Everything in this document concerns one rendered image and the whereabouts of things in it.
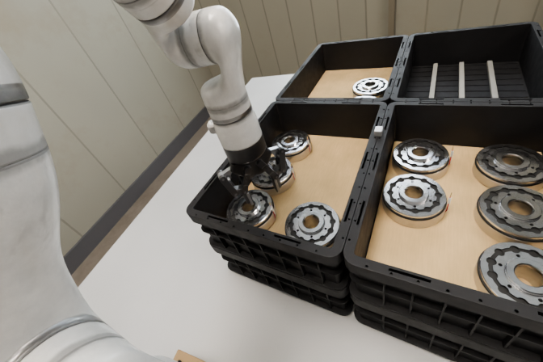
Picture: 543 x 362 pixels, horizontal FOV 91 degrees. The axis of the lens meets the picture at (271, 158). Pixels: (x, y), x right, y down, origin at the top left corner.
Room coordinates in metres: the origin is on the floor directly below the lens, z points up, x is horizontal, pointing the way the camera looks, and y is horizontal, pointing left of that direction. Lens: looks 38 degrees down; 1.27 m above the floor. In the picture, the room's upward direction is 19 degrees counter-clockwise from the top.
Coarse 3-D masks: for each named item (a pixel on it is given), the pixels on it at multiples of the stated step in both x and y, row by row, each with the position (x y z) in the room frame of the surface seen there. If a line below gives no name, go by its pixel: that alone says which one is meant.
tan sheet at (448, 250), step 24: (456, 168) 0.33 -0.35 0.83; (456, 192) 0.28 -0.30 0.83; (480, 192) 0.26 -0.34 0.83; (384, 216) 0.28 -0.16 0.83; (456, 216) 0.24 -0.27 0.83; (384, 240) 0.24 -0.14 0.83; (408, 240) 0.22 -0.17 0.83; (432, 240) 0.21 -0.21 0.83; (456, 240) 0.20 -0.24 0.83; (480, 240) 0.19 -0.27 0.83; (408, 264) 0.19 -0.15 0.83; (432, 264) 0.18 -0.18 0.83; (456, 264) 0.16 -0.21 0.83
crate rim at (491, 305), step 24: (384, 120) 0.43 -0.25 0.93; (384, 144) 0.36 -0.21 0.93; (360, 216) 0.24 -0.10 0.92; (360, 264) 0.16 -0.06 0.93; (384, 264) 0.15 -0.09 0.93; (408, 288) 0.13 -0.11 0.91; (432, 288) 0.11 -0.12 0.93; (456, 288) 0.10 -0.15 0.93; (480, 312) 0.08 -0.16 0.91; (504, 312) 0.07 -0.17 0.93; (528, 312) 0.06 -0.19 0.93
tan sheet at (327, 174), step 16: (320, 144) 0.55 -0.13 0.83; (336, 144) 0.53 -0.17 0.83; (352, 144) 0.50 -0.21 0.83; (304, 160) 0.51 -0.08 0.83; (320, 160) 0.49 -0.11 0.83; (336, 160) 0.47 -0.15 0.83; (352, 160) 0.45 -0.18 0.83; (304, 176) 0.45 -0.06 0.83; (320, 176) 0.43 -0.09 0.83; (336, 176) 0.42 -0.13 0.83; (352, 176) 0.40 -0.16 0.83; (288, 192) 0.42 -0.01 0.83; (304, 192) 0.40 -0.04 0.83; (320, 192) 0.39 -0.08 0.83; (336, 192) 0.37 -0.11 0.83; (288, 208) 0.37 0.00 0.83; (336, 208) 0.33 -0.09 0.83; (272, 224) 0.35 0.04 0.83
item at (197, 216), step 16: (384, 112) 0.45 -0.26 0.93; (368, 144) 0.38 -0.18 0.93; (368, 160) 0.33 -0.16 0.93; (352, 192) 0.28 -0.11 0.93; (192, 208) 0.37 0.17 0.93; (352, 208) 0.25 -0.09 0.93; (208, 224) 0.33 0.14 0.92; (224, 224) 0.30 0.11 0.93; (240, 224) 0.29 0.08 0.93; (256, 240) 0.26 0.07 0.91; (272, 240) 0.24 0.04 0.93; (336, 240) 0.21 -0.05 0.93; (304, 256) 0.21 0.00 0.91; (320, 256) 0.19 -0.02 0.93; (336, 256) 0.19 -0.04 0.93
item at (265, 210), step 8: (256, 192) 0.42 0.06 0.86; (264, 192) 0.41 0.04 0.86; (232, 200) 0.42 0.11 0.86; (240, 200) 0.41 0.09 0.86; (264, 200) 0.39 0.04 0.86; (232, 208) 0.40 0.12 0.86; (264, 208) 0.37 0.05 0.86; (232, 216) 0.38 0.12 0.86; (240, 216) 0.37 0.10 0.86; (256, 216) 0.36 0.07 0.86; (264, 216) 0.35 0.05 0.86; (248, 224) 0.34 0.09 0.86; (256, 224) 0.34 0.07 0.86
